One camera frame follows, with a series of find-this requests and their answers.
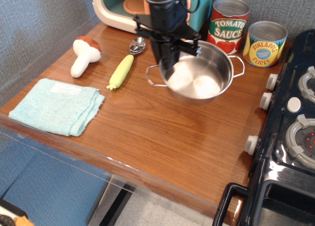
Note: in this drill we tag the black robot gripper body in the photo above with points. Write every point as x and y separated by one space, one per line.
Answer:
167 19

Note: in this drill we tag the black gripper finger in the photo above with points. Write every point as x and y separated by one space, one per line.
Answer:
198 51
166 52

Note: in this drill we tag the stainless steel pot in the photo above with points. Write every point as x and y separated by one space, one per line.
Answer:
197 80

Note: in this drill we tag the tomato sauce can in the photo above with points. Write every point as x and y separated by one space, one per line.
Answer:
227 24

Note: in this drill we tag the teal toy microwave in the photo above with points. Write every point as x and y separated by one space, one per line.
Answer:
119 13

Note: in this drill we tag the pineapple slices can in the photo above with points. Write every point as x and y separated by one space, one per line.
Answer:
264 43

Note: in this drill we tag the white stove knob upper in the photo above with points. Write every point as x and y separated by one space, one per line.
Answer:
271 82

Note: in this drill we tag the white stove knob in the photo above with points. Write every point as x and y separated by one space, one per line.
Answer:
265 101
251 144
271 82

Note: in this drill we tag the plush white brown mushroom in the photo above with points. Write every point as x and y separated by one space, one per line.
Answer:
87 51

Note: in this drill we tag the white stove knob middle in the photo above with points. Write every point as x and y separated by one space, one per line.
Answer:
265 101

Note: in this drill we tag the white stove knob lower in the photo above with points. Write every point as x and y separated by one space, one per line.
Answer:
251 144

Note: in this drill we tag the light blue folded cloth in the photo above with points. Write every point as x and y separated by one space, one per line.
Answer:
58 107

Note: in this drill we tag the black toy stove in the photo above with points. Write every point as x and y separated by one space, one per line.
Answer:
281 191

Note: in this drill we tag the orange fuzzy object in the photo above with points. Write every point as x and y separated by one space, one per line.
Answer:
23 221

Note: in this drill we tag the spoon with green handle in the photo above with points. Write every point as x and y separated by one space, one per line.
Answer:
122 70

